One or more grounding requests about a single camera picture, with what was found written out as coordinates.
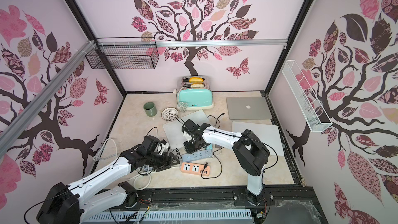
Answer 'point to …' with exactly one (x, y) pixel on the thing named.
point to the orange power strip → (195, 168)
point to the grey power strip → (201, 154)
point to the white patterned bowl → (168, 113)
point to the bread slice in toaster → (196, 80)
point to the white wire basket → (314, 114)
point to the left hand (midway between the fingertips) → (174, 168)
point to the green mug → (150, 109)
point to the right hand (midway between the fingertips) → (190, 151)
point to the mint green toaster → (196, 98)
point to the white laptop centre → (173, 134)
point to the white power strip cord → (115, 158)
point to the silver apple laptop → (246, 108)
